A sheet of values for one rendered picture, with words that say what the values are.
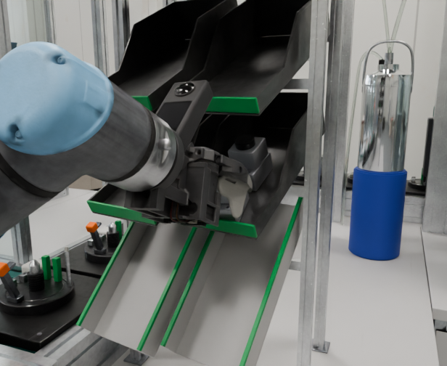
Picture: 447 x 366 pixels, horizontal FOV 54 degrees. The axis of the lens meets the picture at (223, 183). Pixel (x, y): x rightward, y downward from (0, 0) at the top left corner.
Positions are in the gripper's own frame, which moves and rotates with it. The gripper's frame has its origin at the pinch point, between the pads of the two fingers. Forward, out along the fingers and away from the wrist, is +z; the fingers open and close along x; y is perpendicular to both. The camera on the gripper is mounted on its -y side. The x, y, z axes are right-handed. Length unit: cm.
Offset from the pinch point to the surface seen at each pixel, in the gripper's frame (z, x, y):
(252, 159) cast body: 3.4, 2.8, -4.4
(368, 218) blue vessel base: 83, 14, -9
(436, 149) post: 107, 34, -38
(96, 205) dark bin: -0.4, -20.3, 3.7
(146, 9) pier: 308, -242, -272
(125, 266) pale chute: 11.2, -21.6, 12.2
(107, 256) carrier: 33, -41, 10
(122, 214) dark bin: -0.3, -15.6, 5.0
